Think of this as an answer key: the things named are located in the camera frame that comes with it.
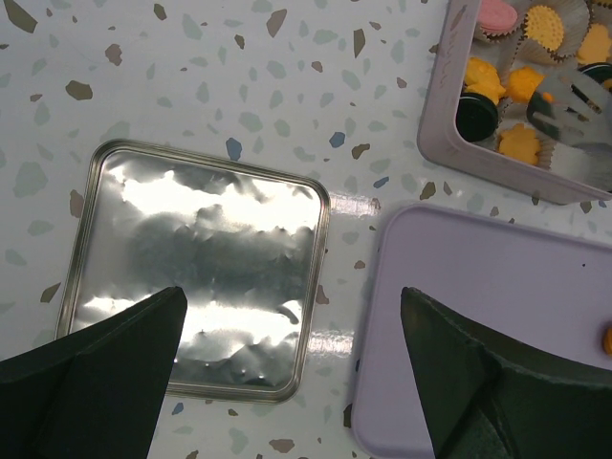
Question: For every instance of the orange flower cookie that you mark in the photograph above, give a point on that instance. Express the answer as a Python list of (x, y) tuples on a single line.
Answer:
[(606, 341), (520, 143), (596, 46)]

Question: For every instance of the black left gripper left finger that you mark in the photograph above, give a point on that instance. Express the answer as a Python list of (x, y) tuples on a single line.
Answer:
[(98, 392)]

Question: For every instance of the round orange cookie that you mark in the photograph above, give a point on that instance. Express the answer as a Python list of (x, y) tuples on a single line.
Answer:
[(544, 26)]

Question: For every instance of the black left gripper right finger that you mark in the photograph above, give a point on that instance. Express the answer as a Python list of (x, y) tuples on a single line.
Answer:
[(487, 395)]

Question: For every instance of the lilac plastic tray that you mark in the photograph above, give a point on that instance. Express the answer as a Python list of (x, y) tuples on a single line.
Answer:
[(548, 290)]

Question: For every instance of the pink round cookie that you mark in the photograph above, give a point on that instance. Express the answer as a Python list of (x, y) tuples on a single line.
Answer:
[(496, 16)]

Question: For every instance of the orange fish cookie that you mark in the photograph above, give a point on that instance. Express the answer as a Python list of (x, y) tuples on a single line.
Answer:
[(522, 84), (482, 78)]

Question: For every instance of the silver tin lid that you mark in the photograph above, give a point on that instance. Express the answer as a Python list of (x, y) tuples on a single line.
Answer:
[(245, 243)]

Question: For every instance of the pink cookie tin box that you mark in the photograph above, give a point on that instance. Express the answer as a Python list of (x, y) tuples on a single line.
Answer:
[(440, 142)]

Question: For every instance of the black sandwich cookie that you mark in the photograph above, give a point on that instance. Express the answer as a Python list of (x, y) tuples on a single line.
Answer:
[(476, 117), (600, 72)]

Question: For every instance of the metal tongs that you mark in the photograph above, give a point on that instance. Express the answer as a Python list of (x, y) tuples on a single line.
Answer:
[(572, 108)]

